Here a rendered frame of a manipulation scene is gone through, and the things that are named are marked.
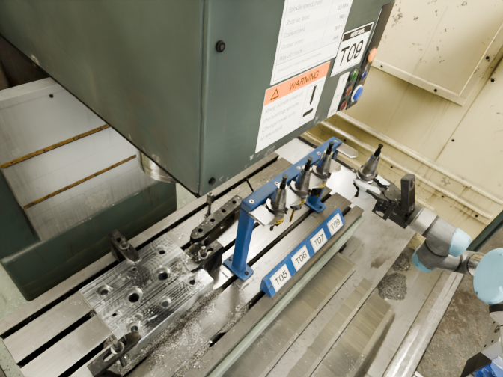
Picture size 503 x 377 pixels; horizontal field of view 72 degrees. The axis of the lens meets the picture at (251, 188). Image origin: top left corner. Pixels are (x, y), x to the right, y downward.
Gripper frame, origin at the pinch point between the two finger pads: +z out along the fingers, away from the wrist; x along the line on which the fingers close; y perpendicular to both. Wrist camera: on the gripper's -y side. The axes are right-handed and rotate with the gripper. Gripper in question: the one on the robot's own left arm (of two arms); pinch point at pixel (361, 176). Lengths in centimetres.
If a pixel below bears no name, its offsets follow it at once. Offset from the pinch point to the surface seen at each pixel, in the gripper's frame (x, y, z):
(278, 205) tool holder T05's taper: -34.7, -3.7, 8.2
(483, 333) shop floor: 86, 116, -89
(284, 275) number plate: -31.0, 26.7, 0.4
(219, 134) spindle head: -66, -44, 3
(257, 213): -39.3, -1.2, 11.1
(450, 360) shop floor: 55, 117, -79
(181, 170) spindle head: -69, -37, 6
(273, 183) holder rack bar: -28.1, -2.3, 15.1
